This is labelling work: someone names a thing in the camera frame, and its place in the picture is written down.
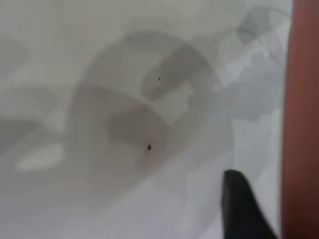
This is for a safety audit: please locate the pink round plate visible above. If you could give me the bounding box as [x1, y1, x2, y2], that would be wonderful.
[281, 0, 319, 239]

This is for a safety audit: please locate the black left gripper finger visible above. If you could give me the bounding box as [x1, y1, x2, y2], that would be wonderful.
[221, 169, 280, 239]

